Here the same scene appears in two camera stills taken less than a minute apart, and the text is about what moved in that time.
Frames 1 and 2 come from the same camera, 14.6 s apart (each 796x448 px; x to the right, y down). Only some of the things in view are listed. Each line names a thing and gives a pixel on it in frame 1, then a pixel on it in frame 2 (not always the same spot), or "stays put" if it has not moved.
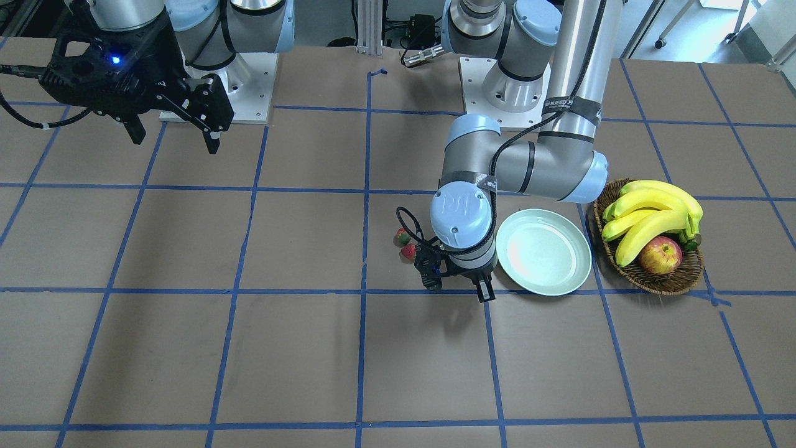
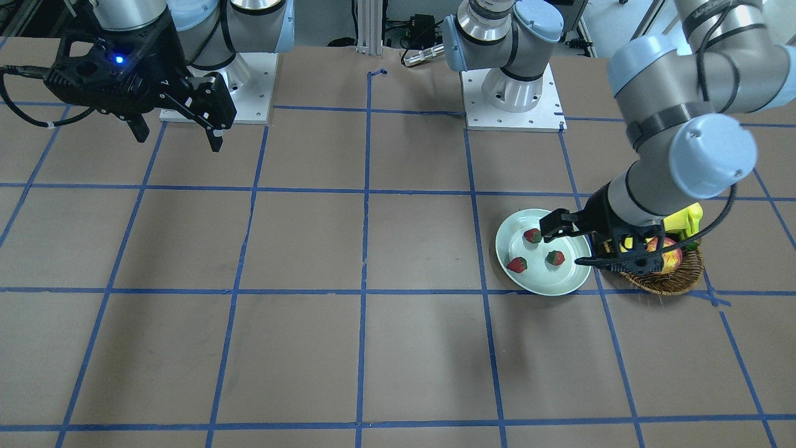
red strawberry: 409,251 → 533,235
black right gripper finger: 206,105 stays put
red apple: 661,256 stays put
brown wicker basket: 683,278 stays put
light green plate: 545,251 stays put
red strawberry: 403,236 → 555,257
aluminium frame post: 370,27 stays put
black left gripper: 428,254 → 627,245
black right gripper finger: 135,129 stays put
